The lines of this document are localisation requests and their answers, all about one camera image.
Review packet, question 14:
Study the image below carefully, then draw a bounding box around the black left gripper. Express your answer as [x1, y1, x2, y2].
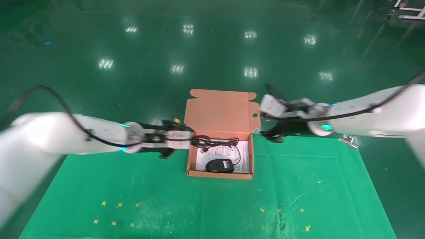
[134, 119, 193, 159]

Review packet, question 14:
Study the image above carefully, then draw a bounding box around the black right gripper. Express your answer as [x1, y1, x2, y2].
[260, 118, 301, 143]

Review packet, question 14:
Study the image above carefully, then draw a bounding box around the black data cable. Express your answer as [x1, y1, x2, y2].
[190, 135, 240, 154]

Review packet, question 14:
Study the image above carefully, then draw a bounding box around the black wired computer mouse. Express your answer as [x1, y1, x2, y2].
[205, 146, 242, 174]

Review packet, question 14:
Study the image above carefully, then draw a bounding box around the orange cardboard box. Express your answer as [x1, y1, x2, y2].
[184, 89, 261, 180]

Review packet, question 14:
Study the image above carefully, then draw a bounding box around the silver metal binder clip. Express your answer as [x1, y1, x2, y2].
[339, 136, 359, 149]

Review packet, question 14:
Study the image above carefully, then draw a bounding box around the white printed paper leaflet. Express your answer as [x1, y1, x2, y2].
[195, 140, 250, 173]

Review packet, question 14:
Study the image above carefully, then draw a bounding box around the green table mat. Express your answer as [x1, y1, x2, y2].
[19, 128, 397, 239]

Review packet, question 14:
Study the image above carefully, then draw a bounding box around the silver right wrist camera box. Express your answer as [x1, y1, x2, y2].
[259, 94, 288, 118]

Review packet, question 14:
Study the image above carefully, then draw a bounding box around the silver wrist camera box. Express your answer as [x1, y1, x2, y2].
[165, 130, 194, 142]
[259, 94, 288, 118]

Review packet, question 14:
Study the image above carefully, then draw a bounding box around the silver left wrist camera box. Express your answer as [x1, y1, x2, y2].
[165, 130, 194, 142]

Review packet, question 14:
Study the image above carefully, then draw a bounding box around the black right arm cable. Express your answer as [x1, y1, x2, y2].
[265, 73, 425, 121]

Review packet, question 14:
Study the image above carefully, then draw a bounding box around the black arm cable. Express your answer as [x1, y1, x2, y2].
[265, 73, 425, 121]
[8, 85, 143, 148]

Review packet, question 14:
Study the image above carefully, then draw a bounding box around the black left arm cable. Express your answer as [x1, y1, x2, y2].
[8, 85, 143, 148]

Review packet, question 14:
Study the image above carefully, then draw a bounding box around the white metal frame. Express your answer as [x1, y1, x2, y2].
[388, 0, 425, 21]

